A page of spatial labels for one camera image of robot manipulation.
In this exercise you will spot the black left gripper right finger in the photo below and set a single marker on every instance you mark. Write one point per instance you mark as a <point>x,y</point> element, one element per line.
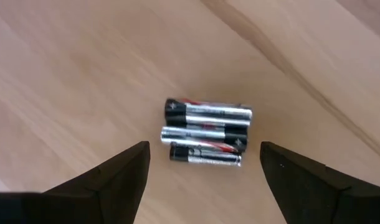
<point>308,193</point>

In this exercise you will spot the silver battery with black end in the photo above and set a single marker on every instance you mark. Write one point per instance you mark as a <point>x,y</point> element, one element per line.
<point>215,113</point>
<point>196,133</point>
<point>208,158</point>

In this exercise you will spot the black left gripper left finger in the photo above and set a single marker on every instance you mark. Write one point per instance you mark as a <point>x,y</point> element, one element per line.
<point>115,186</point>

